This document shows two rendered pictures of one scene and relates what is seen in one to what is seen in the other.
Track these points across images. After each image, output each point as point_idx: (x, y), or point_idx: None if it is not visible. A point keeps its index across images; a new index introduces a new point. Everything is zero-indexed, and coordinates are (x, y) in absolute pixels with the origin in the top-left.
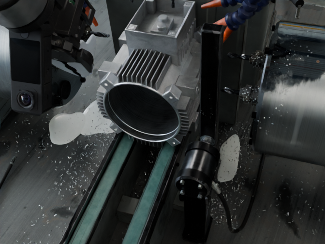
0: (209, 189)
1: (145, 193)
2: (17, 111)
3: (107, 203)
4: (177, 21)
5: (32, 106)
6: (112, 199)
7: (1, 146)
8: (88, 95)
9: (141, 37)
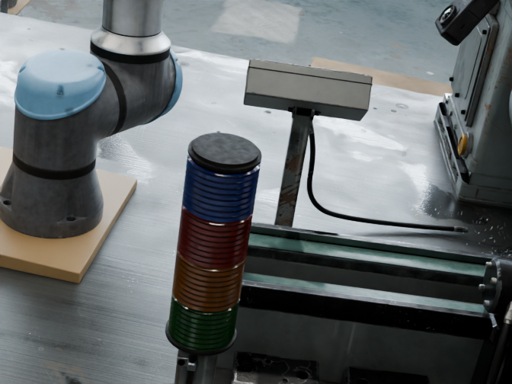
0: (498, 296)
1: (476, 306)
2: (436, 23)
3: (439, 278)
4: None
5: (443, 20)
6: (451, 291)
7: (474, 217)
8: None
9: None
